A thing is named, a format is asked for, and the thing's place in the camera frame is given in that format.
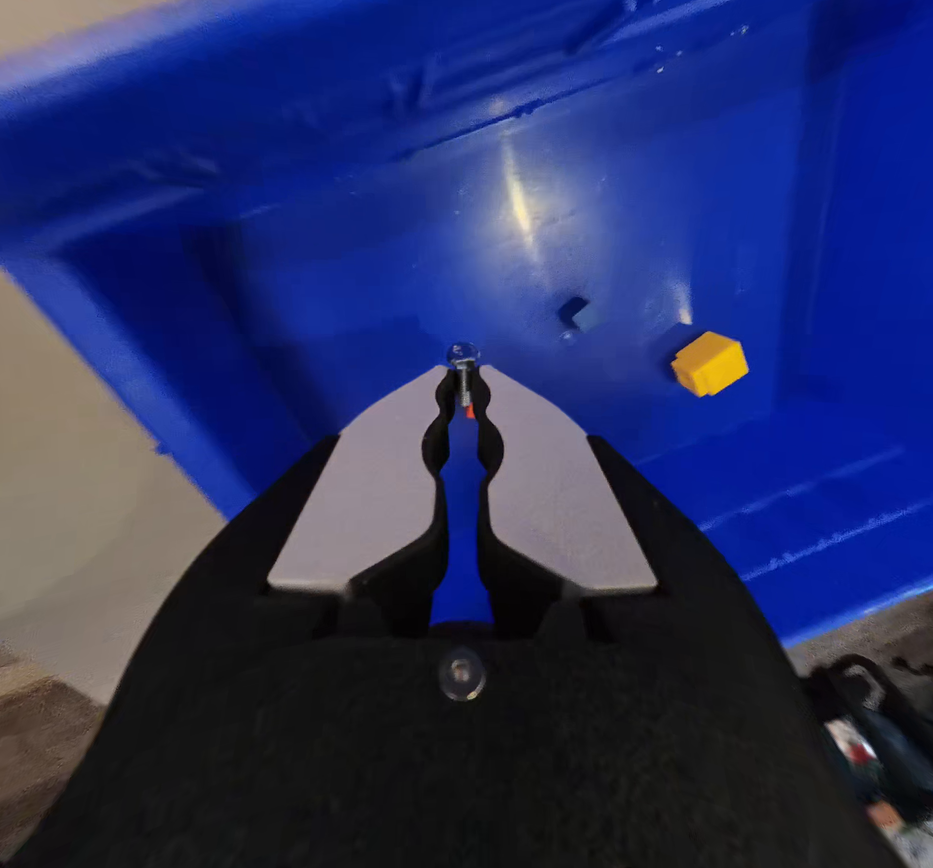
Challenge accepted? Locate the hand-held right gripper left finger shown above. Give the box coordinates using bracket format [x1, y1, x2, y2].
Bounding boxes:
[266, 365, 454, 639]

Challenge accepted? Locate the blue plastic bin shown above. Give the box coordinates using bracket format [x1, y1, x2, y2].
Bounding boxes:
[0, 0, 933, 646]

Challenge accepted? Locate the dark bag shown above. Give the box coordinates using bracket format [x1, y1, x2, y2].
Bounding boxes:
[802, 653, 933, 868]

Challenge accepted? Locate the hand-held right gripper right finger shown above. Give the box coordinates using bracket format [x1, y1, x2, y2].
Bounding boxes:
[474, 365, 660, 639]

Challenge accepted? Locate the small metal screw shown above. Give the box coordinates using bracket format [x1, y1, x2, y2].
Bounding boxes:
[445, 342, 482, 413]

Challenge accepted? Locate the yellow cube block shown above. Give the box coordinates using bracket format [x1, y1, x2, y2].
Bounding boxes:
[671, 330, 750, 399]

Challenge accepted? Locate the small blue block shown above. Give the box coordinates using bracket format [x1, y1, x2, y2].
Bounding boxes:
[555, 295, 595, 344]

